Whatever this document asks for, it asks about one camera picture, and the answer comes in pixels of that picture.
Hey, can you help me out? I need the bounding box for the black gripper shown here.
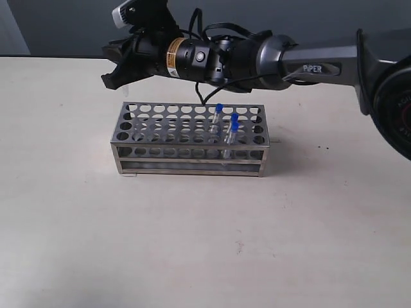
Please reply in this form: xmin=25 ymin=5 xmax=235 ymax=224
xmin=101 ymin=30 xmax=222 ymax=90

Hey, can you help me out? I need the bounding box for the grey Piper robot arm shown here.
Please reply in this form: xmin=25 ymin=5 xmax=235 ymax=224
xmin=101 ymin=29 xmax=410 ymax=157

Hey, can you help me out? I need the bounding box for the stainless steel test tube rack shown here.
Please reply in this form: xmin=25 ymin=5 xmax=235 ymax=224
xmin=110 ymin=102 xmax=270 ymax=176

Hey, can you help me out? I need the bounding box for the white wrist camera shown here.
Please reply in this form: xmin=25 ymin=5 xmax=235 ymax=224
xmin=111 ymin=0 xmax=145 ymax=29

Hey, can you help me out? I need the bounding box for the black cable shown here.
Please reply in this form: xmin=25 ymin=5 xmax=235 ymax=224
xmin=178 ymin=8 xmax=274 ymax=107

